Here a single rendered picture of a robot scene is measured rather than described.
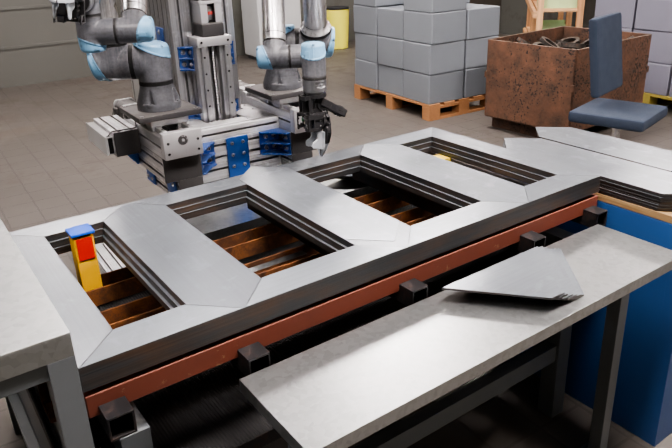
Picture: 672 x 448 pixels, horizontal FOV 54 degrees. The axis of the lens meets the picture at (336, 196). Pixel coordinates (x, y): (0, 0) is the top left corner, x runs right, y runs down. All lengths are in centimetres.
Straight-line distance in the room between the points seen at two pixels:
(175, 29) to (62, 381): 168
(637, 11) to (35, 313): 609
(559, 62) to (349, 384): 417
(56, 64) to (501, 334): 807
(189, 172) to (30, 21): 682
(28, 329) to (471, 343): 88
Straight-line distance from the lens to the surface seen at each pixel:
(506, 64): 555
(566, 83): 524
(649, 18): 662
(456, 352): 145
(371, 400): 131
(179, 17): 255
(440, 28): 592
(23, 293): 120
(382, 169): 219
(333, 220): 176
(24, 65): 905
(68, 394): 111
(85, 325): 143
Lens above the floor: 157
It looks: 22 degrees down
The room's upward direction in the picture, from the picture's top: 2 degrees counter-clockwise
